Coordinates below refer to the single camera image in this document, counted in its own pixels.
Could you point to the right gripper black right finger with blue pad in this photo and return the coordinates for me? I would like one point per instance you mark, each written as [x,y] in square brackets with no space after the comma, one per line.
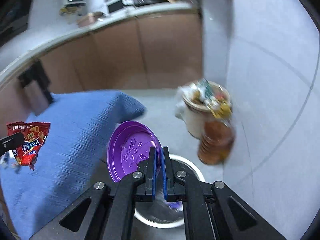
[211,211]

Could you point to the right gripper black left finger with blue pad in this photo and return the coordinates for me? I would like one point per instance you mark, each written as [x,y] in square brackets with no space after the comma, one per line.
[103,211]

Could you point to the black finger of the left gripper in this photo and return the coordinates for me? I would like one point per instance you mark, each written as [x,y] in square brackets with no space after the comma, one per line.
[11,142]

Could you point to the red snack bag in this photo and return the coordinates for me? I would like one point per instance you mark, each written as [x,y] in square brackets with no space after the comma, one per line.
[34,137]

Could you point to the purple plastic lid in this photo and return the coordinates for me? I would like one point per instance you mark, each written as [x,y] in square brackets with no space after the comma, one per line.
[129,144]

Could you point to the white round trash bin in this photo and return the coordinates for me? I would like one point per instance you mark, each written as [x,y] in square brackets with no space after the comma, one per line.
[159,213]

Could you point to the brown kitchen cabinets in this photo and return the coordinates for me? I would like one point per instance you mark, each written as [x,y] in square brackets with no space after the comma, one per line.
[152,51]

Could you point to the blue towel table cover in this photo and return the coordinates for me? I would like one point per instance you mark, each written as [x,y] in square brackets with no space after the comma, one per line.
[81,125]

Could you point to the black steel electric kettle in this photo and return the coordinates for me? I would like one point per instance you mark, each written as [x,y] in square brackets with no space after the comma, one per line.
[35,83]

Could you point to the large cooking oil bottle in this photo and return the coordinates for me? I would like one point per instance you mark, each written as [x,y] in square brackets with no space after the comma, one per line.
[216,141]

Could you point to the cream overfull waste bin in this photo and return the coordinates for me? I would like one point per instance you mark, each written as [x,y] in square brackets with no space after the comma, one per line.
[202,101]

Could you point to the pink rice cooker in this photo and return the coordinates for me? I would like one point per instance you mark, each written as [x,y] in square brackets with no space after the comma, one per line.
[90,18]

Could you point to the white water heater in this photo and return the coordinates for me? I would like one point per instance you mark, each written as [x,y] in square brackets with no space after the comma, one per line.
[72,7]

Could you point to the white microwave oven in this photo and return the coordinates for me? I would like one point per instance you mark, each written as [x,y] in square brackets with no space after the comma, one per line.
[114,5]

